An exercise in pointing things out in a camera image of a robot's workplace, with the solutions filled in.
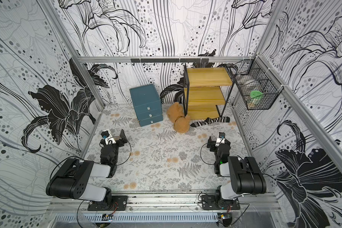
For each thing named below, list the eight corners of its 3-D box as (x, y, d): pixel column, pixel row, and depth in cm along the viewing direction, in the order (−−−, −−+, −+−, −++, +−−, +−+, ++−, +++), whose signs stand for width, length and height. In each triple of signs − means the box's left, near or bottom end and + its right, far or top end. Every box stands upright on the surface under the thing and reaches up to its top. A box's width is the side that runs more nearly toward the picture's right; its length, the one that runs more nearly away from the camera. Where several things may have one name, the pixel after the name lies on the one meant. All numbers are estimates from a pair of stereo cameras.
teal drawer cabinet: (141, 128, 106) (134, 109, 89) (135, 106, 121) (128, 86, 104) (164, 121, 110) (162, 101, 93) (155, 101, 125) (152, 80, 108)
